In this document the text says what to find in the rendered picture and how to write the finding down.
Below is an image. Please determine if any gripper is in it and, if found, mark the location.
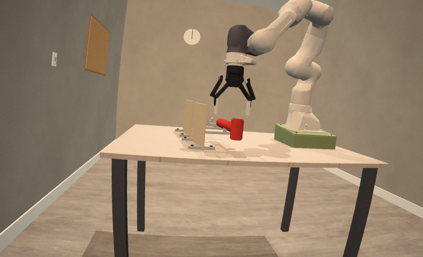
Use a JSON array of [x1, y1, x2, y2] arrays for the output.
[[210, 66, 256, 116]]

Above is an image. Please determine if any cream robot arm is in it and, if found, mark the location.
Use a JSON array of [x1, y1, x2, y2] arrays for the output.
[[224, 0, 334, 134]]

